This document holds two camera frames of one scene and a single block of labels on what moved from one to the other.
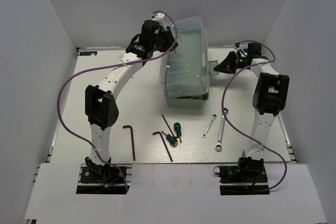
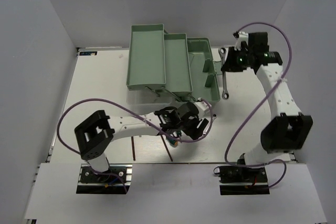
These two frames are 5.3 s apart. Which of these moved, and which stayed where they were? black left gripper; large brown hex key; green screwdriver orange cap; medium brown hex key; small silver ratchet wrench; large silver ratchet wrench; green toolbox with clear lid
Moved: black left gripper; green toolbox with clear lid; large silver ratchet wrench
Stayed: medium brown hex key; large brown hex key; green screwdriver orange cap; small silver ratchet wrench
